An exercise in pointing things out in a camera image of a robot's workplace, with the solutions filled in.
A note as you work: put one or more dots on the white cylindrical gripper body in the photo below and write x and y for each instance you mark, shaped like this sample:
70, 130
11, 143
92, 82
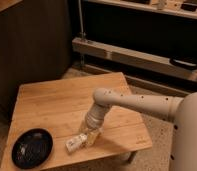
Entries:
95, 116

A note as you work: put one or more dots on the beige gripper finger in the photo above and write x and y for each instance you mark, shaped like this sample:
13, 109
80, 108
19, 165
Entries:
83, 128
93, 135

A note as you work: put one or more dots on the clear plastic bottle white label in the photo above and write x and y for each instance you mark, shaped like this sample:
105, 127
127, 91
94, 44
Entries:
77, 142

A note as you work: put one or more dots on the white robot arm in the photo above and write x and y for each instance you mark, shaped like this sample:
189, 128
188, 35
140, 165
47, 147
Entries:
181, 111

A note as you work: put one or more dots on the black ceramic bowl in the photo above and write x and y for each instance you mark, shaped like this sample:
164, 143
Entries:
32, 148

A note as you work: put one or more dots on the wooden table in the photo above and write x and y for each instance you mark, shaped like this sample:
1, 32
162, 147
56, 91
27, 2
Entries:
59, 107

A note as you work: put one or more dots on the metal vertical pole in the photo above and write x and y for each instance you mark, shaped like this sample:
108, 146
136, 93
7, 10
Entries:
82, 31

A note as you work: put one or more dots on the upper wooden shelf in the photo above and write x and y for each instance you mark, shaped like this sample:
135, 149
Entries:
148, 8

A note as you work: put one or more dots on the black handle object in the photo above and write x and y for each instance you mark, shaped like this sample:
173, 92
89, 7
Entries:
182, 64

